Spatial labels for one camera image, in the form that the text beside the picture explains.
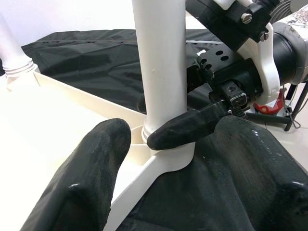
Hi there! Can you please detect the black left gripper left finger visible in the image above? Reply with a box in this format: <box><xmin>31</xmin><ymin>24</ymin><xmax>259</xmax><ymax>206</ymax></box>
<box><xmin>20</xmin><ymin>117</ymin><xmax>132</xmax><ymax>231</ymax></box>

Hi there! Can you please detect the white plastic table leg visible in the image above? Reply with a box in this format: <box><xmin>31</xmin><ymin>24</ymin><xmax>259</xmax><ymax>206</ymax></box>
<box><xmin>131</xmin><ymin>0</ymin><xmax>187</xmax><ymax>145</ymax></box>
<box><xmin>0</xmin><ymin>14</ymin><xmax>37</xmax><ymax>77</ymax></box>

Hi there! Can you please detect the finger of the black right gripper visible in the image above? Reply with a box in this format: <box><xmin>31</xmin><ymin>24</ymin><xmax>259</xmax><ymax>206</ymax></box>
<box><xmin>136</xmin><ymin>64</ymin><xmax>213</xmax><ymax>115</ymax></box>
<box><xmin>146</xmin><ymin>101</ymin><xmax>229</xmax><ymax>151</ymax></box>

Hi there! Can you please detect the small red object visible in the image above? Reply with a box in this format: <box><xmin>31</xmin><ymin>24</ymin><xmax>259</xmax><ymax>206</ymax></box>
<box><xmin>254</xmin><ymin>90</ymin><xmax>286</xmax><ymax>115</ymax></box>

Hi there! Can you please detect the white plastic table top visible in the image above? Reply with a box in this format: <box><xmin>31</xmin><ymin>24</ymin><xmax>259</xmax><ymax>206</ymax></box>
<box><xmin>0</xmin><ymin>69</ymin><xmax>195</xmax><ymax>231</ymax></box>

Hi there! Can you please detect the black table cloth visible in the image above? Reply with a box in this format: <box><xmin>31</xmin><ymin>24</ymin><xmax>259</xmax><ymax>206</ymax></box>
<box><xmin>21</xmin><ymin>28</ymin><xmax>308</xmax><ymax>231</ymax></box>

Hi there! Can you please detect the white standing fan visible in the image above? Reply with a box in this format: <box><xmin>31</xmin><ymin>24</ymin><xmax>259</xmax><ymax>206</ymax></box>
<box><xmin>269</xmin><ymin>0</ymin><xmax>308</xmax><ymax>25</ymax></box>

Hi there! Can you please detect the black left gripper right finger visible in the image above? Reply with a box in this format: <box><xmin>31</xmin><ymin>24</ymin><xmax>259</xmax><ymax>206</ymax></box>
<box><xmin>213</xmin><ymin>117</ymin><xmax>308</xmax><ymax>231</ymax></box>

